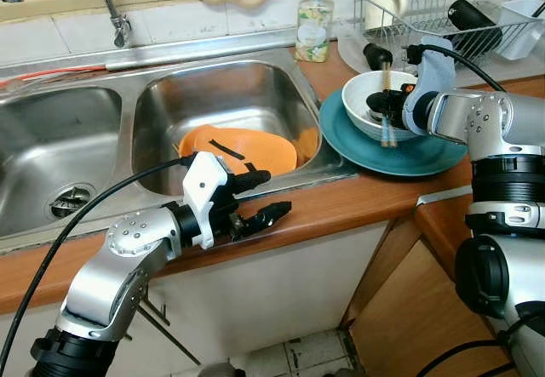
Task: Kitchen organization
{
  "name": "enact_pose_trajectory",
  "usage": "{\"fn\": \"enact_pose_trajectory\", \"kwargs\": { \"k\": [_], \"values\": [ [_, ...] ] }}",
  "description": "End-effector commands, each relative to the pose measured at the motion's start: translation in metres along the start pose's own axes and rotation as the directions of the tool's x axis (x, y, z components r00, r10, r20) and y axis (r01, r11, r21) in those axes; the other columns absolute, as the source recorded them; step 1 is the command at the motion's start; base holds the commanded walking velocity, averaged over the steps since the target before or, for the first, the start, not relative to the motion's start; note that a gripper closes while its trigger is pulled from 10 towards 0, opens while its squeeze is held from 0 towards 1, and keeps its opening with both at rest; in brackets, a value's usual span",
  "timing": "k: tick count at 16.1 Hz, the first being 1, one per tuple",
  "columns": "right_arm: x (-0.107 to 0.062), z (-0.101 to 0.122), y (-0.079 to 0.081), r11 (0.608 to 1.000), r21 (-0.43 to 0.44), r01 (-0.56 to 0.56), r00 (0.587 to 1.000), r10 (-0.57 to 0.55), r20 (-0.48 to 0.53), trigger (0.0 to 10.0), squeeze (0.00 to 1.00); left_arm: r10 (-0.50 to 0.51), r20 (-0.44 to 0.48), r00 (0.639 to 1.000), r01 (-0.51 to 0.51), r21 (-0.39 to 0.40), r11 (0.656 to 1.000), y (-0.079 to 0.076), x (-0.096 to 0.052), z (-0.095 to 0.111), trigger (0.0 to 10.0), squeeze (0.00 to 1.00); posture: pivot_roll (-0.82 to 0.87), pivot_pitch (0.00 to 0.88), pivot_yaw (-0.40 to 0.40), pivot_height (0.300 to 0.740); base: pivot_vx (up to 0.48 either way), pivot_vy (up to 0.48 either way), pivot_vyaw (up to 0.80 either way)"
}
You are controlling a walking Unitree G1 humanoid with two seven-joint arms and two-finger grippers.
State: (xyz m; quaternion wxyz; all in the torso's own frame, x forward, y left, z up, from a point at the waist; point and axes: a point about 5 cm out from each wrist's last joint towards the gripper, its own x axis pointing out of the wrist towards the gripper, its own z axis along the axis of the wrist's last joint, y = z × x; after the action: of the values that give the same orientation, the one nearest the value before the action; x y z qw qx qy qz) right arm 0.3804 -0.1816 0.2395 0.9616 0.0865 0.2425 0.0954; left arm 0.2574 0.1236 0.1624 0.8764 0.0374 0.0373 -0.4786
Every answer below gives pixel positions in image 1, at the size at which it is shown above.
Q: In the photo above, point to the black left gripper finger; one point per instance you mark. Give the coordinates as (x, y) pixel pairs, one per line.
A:
(268, 215)
(251, 181)

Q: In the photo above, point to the white cabinet door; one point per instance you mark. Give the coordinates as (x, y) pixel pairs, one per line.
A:
(272, 283)

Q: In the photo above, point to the dish soap pump bottle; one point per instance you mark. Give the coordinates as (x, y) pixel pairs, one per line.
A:
(314, 28)

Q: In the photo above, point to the black bottle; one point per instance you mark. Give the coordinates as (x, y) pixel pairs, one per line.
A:
(473, 24)

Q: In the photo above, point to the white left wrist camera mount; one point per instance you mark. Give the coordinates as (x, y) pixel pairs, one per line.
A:
(203, 190)

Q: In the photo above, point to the white plastic utensil holder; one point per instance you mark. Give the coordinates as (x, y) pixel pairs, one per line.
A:
(521, 32)

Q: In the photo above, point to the grey robot left foot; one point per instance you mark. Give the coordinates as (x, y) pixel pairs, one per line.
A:
(221, 370)

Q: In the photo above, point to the orange plate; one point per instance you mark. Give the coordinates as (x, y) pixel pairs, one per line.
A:
(255, 149)

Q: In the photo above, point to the metal sink drain strainer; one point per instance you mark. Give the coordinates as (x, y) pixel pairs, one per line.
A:
(70, 201)

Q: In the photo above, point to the wooden cabinet door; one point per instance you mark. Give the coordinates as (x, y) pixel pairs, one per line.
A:
(409, 309)

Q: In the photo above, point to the teal plate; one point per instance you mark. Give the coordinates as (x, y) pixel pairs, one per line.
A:
(383, 157)

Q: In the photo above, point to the stainless steel double sink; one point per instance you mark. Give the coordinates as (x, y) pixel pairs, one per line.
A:
(213, 96)

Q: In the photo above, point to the chrome faucet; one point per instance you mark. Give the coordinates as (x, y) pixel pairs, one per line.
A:
(119, 28)

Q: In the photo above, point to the wooden chopstick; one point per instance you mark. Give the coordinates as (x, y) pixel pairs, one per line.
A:
(385, 79)
(392, 139)

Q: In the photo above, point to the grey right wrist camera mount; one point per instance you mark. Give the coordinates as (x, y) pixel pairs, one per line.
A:
(423, 75)

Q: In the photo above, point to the white ceramic bowl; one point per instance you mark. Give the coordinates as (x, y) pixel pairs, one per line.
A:
(362, 109)

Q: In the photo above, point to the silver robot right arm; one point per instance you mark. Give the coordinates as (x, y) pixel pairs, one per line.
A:
(502, 249)

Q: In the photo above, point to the black chopsticks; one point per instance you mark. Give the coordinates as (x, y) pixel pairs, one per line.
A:
(539, 8)

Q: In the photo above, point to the cream mug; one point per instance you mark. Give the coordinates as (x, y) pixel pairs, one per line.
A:
(385, 9)

